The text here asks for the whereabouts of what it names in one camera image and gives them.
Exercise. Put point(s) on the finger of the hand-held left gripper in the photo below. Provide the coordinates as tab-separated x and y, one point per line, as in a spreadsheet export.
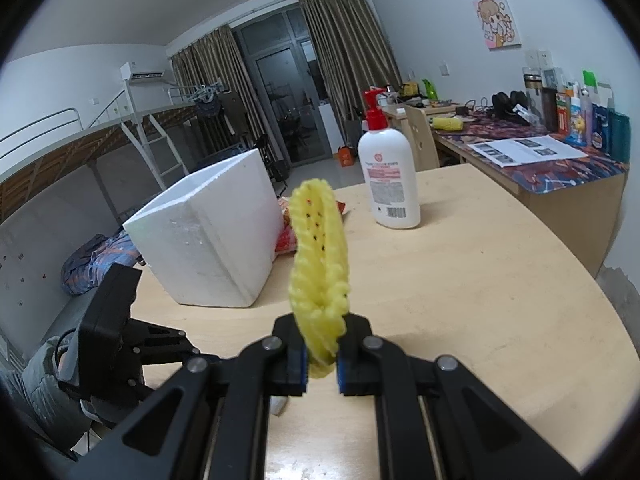
185	355
157	330

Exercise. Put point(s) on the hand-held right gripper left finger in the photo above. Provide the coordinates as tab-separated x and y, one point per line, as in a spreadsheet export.
301	370

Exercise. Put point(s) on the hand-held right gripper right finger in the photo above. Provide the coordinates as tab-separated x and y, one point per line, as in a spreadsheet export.
341	375

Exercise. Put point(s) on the white styrofoam box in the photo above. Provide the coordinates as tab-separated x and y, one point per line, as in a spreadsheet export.
215	220

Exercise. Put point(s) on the blue patterned quilt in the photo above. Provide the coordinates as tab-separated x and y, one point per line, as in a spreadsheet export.
100	260

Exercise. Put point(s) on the red snack packet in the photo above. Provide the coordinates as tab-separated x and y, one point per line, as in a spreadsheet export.
284	240

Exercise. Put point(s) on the white bed ladder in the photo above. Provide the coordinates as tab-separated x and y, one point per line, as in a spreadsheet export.
160	155

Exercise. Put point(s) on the white lotion bottle red cap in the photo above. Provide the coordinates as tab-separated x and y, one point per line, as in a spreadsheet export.
387	180

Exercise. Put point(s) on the metal bunk bed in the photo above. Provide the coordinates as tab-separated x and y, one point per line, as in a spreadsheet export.
75	140

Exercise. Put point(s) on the orange container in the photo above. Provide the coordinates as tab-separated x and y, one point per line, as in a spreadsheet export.
346	156

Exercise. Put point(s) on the dark hanging clothes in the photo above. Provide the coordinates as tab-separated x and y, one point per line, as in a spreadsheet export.
225	112

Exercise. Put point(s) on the light wooden chair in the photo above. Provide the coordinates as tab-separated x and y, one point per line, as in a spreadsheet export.
422	140

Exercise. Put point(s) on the black folding stand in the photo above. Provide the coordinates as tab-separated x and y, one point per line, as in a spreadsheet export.
354	120

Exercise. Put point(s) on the white air conditioner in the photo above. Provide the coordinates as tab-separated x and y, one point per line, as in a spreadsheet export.
142	71

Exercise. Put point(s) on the glass balcony door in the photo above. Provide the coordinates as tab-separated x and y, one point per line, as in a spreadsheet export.
280	100

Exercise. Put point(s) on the brown curtain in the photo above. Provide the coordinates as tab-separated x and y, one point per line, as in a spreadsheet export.
210	65
345	45

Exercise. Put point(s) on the patterned desk mat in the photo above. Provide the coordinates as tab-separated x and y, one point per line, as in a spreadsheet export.
550	172

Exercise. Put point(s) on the printed paper sheets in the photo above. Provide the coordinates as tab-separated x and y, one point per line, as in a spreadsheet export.
530	149

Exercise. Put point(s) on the green plastic object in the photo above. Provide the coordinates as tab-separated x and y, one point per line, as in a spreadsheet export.
430	90

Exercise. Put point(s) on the black headphones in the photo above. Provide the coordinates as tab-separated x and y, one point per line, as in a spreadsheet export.
507	105

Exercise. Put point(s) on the row of toiletry bottles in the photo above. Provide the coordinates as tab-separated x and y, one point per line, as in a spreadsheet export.
580	115

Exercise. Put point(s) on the white wall socket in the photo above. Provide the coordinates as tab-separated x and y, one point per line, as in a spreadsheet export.
537	57

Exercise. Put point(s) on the cartoon wall poster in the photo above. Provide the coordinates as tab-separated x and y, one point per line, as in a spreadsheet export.
497	20

